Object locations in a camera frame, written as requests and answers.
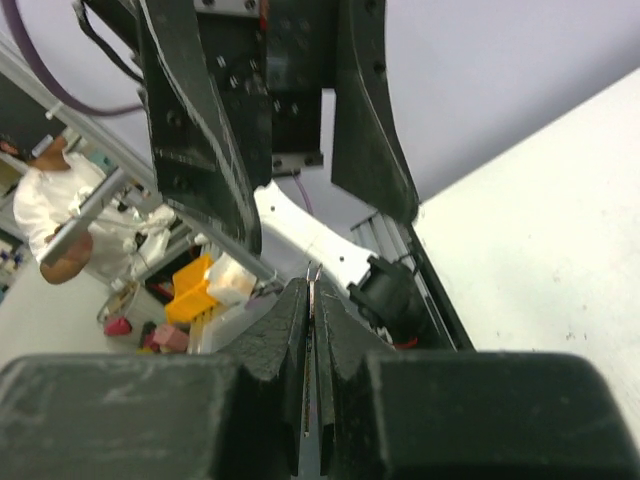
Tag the white box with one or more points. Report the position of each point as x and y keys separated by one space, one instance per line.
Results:
x=229 y=283

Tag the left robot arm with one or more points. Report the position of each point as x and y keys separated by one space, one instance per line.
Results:
x=384 y=291

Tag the pink object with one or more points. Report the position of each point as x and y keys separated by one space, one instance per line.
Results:
x=171 y=338

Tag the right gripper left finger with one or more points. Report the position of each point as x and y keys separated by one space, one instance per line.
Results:
x=232 y=414

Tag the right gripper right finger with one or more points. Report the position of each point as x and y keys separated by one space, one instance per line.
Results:
x=417 y=414

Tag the yellow bin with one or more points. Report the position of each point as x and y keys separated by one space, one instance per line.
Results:
x=191 y=301

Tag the person in white shirt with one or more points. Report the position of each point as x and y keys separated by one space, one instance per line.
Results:
x=46 y=198

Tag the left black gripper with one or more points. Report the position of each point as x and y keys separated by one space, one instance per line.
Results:
x=271 y=61

